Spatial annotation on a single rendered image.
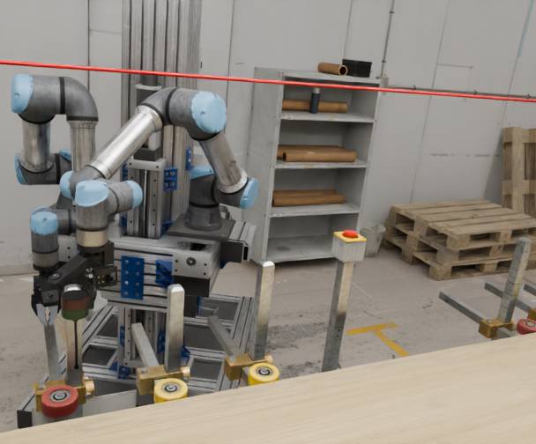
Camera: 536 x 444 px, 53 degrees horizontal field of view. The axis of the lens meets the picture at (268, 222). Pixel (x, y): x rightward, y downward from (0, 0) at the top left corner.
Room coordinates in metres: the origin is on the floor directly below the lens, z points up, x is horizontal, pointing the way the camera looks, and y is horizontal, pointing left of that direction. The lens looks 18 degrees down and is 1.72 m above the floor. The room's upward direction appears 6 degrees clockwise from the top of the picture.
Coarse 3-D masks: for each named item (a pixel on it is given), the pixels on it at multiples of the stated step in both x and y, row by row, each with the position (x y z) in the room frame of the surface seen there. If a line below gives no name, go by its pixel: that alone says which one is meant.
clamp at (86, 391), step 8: (48, 384) 1.12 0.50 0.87; (56, 384) 1.12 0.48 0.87; (64, 384) 1.13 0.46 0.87; (88, 384) 1.14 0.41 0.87; (40, 392) 1.09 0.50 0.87; (80, 392) 1.12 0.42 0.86; (88, 392) 1.13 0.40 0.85; (40, 400) 1.08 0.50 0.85; (80, 400) 1.12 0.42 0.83; (40, 408) 1.08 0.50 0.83
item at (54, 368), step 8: (48, 328) 1.39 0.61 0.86; (48, 336) 1.35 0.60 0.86; (48, 344) 1.31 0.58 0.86; (56, 344) 1.31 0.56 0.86; (48, 352) 1.27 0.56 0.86; (56, 352) 1.27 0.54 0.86; (48, 360) 1.23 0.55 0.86; (56, 360) 1.24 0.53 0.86; (48, 368) 1.20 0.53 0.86; (56, 368) 1.20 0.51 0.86; (48, 376) 1.18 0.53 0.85; (56, 376) 1.17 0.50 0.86
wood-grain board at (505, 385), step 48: (528, 336) 1.58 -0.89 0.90; (288, 384) 1.18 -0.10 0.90; (336, 384) 1.20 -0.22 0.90; (384, 384) 1.23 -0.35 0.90; (432, 384) 1.25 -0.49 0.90; (480, 384) 1.27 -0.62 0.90; (528, 384) 1.30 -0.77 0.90; (48, 432) 0.92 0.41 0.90; (96, 432) 0.94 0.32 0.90; (144, 432) 0.95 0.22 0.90; (192, 432) 0.97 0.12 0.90; (240, 432) 0.98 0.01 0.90; (288, 432) 1.00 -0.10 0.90; (336, 432) 1.02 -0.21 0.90; (384, 432) 1.04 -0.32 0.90; (432, 432) 1.05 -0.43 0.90; (480, 432) 1.07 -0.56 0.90; (528, 432) 1.09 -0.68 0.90
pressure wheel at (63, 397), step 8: (48, 392) 1.04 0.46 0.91; (56, 392) 1.05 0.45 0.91; (64, 392) 1.05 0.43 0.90; (72, 392) 1.05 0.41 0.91; (48, 400) 1.02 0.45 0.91; (56, 400) 1.02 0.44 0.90; (64, 400) 1.02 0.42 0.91; (72, 400) 1.02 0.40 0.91; (48, 408) 1.00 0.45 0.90; (56, 408) 1.00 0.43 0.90; (64, 408) 1.01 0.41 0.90; (72, 408) 1.02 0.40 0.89; (48, 416) 1.00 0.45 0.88; (56, 416) 1.00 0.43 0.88; (64, 416) 1.00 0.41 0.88
